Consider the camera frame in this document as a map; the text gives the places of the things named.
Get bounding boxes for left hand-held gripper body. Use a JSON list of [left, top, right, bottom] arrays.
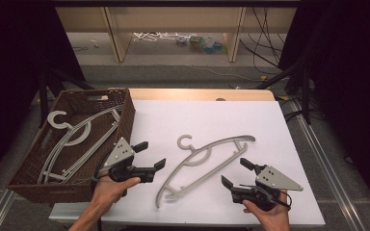
[[100, 137, 157, 191]]

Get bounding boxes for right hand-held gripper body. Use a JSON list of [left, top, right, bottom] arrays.
[[230, 165, 304, 213]]

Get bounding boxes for beige wooden shelf unit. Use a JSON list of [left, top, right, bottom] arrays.
[[56, 7, 298, 64]]

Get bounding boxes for person's left hand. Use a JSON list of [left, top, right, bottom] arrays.
[[91, 173, 142, 214]]

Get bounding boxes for white cord bundle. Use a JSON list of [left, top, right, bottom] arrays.
[[132, 31, 191, 43]]

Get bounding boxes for person's right hand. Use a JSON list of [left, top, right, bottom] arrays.
[[242, 189, 292, 231]]

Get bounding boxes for grey plastic clothes hanger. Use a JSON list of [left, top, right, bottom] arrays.
[[46, 110, 123, 185], [37, 109, 125, 186], [154, 134, 257, 209]]

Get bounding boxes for black hanging cables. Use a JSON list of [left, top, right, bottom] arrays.
[[239, 7, 287, 77]]

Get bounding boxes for long white floor cable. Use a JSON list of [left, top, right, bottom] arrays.
[[186, 64, 265, 83]]

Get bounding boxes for dark curtain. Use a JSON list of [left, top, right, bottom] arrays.
[[0, 0, 87, 191], [278, 0, 370, 211]]

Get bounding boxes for colourful toy pile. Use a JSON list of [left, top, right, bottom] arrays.
[[174, 34, 228, 55]]

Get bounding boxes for black metal stand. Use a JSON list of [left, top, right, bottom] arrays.
[[255, 60, 313, 125], [38, 67, 94, 128]]

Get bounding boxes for brown wicker basket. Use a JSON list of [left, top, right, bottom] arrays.
[[6, 88, 137, 205]]

